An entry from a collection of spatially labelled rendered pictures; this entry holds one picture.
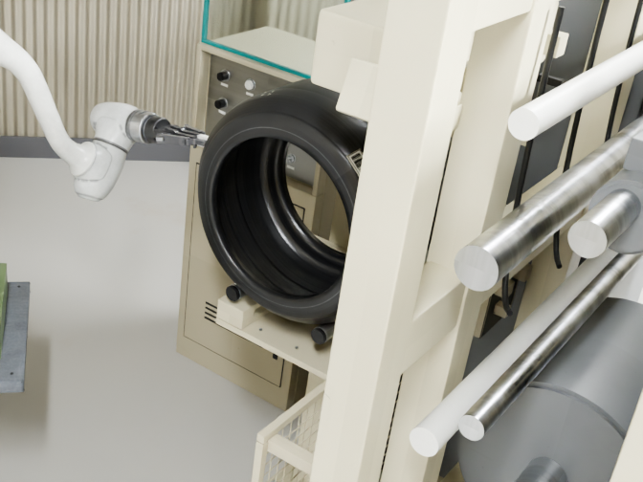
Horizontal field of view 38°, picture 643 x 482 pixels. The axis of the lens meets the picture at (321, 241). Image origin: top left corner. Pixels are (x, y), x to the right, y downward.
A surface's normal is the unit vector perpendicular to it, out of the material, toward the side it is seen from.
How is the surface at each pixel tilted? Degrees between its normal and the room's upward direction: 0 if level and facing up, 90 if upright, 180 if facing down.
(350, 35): 90
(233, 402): 0
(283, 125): 79
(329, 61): 90
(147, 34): 90
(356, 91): 72
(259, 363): 90
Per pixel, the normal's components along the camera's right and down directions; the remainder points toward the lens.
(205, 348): -0.56, 0.32
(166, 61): 0.22, 0.48
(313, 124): -0.17, -0.37
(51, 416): 0.13, -0.87
